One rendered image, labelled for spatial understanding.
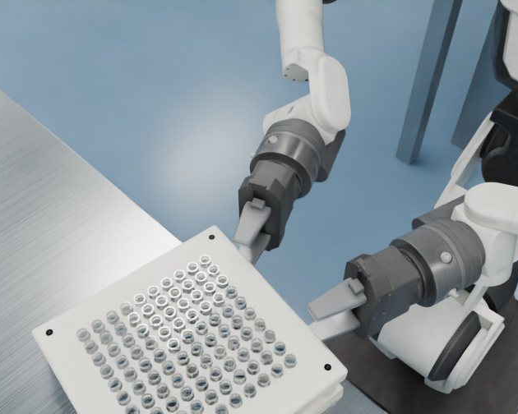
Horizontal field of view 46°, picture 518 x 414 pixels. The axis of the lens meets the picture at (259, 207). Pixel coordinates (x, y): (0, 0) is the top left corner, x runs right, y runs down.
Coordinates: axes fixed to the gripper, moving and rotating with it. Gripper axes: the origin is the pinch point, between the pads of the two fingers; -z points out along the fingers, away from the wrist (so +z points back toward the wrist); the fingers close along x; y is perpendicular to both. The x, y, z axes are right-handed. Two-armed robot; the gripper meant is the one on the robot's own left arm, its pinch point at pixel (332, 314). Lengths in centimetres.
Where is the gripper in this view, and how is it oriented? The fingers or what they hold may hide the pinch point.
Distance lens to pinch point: 68.9
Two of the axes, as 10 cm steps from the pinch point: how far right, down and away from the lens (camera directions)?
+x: 0.0, 6.4, 7.7
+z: 8.7, -3.8, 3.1
